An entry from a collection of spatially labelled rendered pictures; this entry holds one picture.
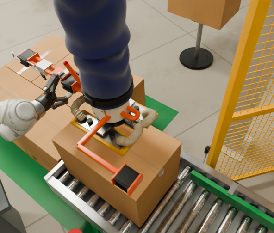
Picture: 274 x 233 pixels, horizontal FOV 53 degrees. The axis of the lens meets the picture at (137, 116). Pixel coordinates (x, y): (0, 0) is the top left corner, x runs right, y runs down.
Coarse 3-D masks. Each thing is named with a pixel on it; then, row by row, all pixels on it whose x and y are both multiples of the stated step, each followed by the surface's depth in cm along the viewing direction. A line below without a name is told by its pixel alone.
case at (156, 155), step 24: (72, 144) 151; (96, 144) 150; (144, 144) 148; (168, 144) 147; (72, 168) 169; (96, 168) 141; (144, 168) 139; (168, 168) 150; (96, 192) 171; (120, 192) 135; (144, 192) 133; (144, 216) 155
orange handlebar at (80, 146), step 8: (48, 72) 143; (56, 72) 142; (80, 88) 134; (136, 112) 123; (104, 120) 121; (96, 128) 118; (88, 136) 116; (80, 144) 114; (88, 152) 111; (96, 160) 109; (104, 160) 108; (112, 168) 106
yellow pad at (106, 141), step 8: (88, 112) 140; (72, 120) 138; (88, 120) 133; (96, 120) 136; (80, 128) 134; (88, 128) 133; (112, 128) 133; (96, 136) 130; (104, 136) 130; (112, 136) 127; (128, 136) 129; (104, 144) 128; (112, 144) 127; (120, 152) 124
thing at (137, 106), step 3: (135, 102) 142; (135, 105) 140; (138, 105) 140; (141, 105) 141; (135, 108) 136; (138, 108) 136; (141, 108) 139; (144, 108) 139; (147, 108) 139; (141, 111) 138; (132, 114) 137; (141, 117) 135
